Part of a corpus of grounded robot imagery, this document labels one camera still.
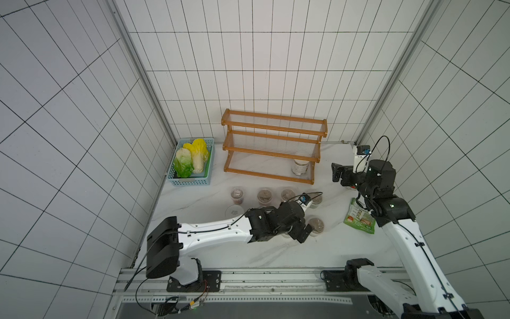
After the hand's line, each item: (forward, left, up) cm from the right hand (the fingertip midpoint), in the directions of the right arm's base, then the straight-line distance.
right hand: (337, 162), depth 73 cm
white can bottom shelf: (+13, +10, -21) cm, 27 cm away
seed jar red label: (-4, +27, -24) cm, 36 cm away
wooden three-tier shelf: (+22, +23, -15) cm, 35 cm away
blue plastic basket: (+6, +58, -23) cm, 62 cm away
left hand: (-18, +15, -14) cm, 27 cm away
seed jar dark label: (-3, +40, -24) cm, 47 cm away
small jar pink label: (-15, +4, -24) cm, 28 cm away
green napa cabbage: (+10, +68, -17) cm, 71 cm away
